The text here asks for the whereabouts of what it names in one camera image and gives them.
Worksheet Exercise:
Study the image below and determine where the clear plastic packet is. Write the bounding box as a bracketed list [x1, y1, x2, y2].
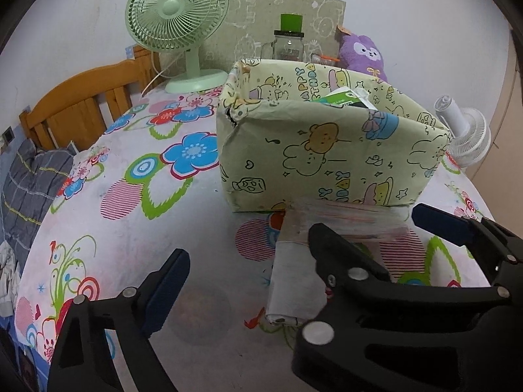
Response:
[280, 197, 412, 244]

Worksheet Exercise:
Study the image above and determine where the glass jar mug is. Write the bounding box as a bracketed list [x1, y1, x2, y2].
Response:
[259, 30, 305, 62]

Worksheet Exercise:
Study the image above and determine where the green juice carton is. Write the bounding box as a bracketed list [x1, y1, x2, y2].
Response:
[316, 87, 379, 111]

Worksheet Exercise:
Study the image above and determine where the white crumpled cloth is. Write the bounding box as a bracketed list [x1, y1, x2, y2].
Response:
[0, 240, 22, 318]

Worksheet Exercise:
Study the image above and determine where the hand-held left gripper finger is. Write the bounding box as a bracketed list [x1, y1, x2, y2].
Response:
[48, 248, 191, 392]

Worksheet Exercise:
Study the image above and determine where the floral tablecloth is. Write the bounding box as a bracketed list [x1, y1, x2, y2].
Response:
[14, 86, 496, 392]

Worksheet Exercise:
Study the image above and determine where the yellow cartoon storage box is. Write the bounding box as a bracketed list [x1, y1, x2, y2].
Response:
[216, 58, 452, 213]

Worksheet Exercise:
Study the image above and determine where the wooden bed headboard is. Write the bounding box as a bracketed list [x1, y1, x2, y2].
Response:
[19, 45, 162, 153]

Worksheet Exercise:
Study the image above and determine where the green cartoon wall sheet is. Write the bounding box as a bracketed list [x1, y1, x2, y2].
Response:
[204, 0, 347, 71]

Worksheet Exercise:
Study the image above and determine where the white cloth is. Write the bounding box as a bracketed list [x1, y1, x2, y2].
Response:
[265, 235, 330, 328]
[0, 240, 22, 318]

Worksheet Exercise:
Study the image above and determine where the green plastic cup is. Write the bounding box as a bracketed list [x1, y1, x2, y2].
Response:
[280, 13, 305, 34]

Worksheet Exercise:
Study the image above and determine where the green desk fan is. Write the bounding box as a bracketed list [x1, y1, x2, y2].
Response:
[125, 0, 230, 94]

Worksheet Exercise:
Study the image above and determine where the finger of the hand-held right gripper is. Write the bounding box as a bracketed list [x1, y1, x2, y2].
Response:
[412, 203, 523, 290]
[291, 222, 523, 392]

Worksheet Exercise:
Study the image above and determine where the grey plaid pillow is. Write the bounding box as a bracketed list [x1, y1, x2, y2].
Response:
[2, 139, 79, 254]

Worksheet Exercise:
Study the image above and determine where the beige door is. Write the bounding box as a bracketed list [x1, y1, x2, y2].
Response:
[488, 20, 523, 165]

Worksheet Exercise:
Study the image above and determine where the white fan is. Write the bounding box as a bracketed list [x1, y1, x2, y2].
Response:
[434, 95, 493, 168]

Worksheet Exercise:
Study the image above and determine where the white fan cable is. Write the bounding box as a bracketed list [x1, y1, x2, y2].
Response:
[140, 50, 165, 97]

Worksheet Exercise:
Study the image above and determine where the purple plush bunny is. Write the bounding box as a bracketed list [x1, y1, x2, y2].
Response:
[336, 24, 390, 83]

